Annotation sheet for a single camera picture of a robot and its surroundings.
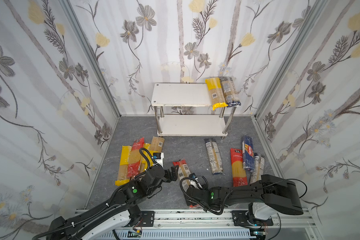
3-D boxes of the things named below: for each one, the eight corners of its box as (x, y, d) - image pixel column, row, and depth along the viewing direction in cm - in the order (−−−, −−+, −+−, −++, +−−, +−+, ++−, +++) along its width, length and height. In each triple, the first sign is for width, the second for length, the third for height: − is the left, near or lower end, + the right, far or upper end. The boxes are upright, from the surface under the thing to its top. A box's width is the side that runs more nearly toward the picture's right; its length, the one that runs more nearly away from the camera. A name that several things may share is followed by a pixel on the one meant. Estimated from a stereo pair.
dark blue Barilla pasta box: (240, 170, 93) (243, 166, 89) (241, 138, 110) (244, 133, 105) (251, 173, 92) (255, 169, 88) (250, 140, 108) (254, 136, 104)
